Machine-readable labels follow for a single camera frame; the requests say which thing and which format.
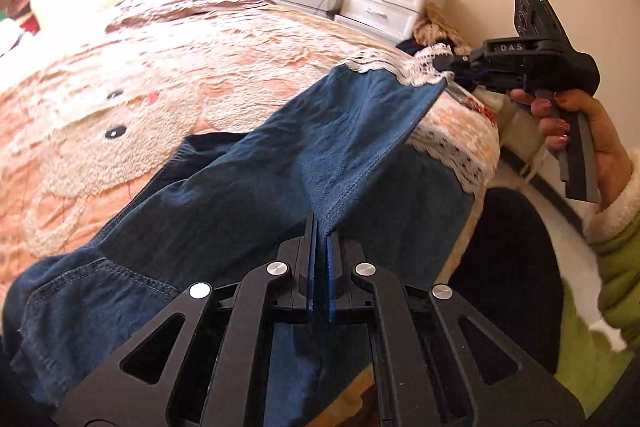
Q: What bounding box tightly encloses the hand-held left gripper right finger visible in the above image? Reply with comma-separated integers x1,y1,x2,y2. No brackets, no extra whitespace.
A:
326,229,586,427

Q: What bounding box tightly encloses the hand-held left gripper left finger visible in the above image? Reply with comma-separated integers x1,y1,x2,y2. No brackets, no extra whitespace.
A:
52,212,321,427

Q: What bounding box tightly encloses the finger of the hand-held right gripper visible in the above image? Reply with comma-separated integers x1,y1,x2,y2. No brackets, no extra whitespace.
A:
450,66,488,85
433,51,475,70

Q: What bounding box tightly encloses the blue denim pants lace trim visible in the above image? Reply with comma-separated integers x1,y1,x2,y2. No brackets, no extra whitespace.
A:
2,43,498,427

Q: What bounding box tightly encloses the person's right forearm green sleeve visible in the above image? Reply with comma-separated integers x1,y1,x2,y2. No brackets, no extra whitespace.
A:
581,179,640,343

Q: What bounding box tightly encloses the person's right hand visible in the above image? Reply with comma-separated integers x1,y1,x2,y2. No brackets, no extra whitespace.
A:
506,87,635,208

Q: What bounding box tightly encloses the yellow knit cloth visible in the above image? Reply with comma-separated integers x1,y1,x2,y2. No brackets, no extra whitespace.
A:
412,2,472,54

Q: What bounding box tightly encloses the dark clothes pile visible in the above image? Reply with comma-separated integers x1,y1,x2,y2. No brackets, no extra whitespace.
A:
396,31,473,58

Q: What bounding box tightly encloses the person's black trouser leg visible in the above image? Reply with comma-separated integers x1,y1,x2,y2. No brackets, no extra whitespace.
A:
449,187,565,375

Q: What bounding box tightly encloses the orange bear blanket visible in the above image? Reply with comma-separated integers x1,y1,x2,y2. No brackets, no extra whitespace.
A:
0,0,501,427

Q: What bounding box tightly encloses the person's green jacket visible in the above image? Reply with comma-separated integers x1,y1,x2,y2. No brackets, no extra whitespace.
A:
554,302,635,410

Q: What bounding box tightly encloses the pink pillow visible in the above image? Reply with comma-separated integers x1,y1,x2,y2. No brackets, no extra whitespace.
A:
0,0,41,52

